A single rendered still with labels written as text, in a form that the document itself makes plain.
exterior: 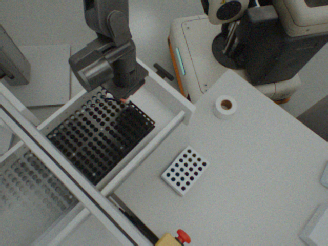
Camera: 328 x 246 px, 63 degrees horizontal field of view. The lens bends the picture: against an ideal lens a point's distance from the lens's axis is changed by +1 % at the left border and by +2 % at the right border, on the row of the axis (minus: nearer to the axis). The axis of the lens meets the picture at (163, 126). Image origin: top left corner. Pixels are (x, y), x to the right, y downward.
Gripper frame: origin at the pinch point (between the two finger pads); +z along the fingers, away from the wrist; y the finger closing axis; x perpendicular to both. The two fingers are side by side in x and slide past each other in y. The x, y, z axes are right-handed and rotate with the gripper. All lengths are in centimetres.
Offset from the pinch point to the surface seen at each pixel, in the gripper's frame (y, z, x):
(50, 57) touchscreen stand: -17, 89, -94
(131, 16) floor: -82, 91, -83
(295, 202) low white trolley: -15, 17, 54
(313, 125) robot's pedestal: -64, 44, 52
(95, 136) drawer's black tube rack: 12.5, 3.8, 1.2
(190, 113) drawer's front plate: -8.9, 2.0, 15.1
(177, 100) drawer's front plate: -8.9, 1.2, 10.1
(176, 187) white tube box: 6.1, 13.7, 24.9
